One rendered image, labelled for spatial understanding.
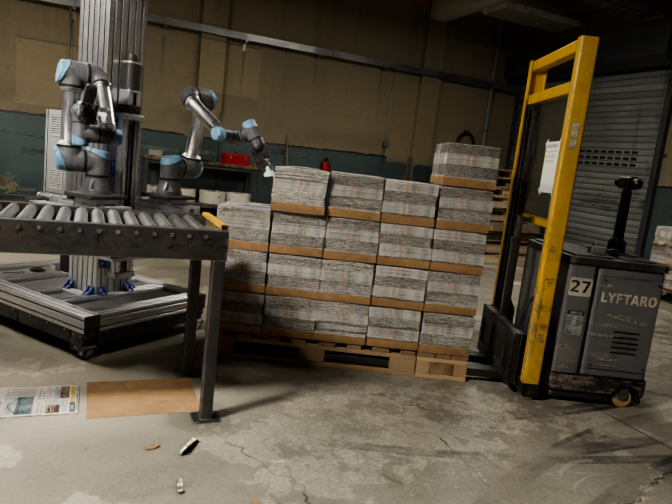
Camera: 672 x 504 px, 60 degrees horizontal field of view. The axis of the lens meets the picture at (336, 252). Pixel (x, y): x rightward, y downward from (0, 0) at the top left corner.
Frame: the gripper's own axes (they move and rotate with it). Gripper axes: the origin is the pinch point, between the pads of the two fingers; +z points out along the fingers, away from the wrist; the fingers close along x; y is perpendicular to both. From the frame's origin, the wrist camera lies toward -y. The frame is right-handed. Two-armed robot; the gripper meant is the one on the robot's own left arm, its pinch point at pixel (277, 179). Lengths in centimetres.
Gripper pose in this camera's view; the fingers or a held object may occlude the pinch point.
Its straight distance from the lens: 326.0
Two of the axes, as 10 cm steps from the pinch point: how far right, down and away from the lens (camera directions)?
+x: 0.0, 1.5, -9.9
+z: 3.9, 9.1, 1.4
